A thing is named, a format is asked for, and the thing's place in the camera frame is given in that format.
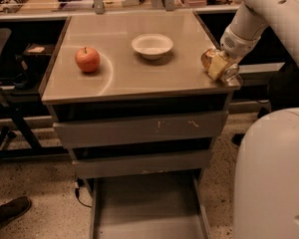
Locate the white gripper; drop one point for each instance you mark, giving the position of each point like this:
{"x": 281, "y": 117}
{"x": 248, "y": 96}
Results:
{"x": 236, "y": 46}

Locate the orange soda can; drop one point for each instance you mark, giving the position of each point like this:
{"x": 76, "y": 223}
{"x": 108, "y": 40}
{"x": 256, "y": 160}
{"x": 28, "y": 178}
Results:
{"x": 219, "y": 65}

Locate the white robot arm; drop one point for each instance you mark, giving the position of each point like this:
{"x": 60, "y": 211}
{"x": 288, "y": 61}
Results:
{"x": 266, "y": 187}

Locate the grey drawer cabinet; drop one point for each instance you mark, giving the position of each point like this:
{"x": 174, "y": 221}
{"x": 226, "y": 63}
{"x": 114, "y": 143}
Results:
{"x": 126, "y": 85}

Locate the middle grey drawer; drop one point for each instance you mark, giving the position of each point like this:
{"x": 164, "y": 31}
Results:
{"x": 142, "y": 164}

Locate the bottom grey open drawer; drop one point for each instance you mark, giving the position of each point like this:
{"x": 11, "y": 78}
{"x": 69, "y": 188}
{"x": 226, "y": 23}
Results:
{"x": 149, "y": 206}

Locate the top grey drawer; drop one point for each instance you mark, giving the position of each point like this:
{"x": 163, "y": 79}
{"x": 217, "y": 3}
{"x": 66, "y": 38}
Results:
{"x": 105, "y": 132}

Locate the white bowl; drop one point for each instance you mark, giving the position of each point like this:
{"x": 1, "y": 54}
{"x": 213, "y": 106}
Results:
{"x": 152, "y": 46}

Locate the black office chair right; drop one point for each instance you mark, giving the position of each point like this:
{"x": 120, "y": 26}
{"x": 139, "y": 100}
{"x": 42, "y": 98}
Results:
{"x": 283, "y": 88}

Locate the red apple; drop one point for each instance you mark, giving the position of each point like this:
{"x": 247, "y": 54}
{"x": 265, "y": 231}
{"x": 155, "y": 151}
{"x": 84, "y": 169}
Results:
{"x": 87, "y": 59}

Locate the dark shoe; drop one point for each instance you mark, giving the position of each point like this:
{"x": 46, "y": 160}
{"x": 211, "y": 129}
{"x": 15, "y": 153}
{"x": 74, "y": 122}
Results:
{"x": 14, "y": 209}

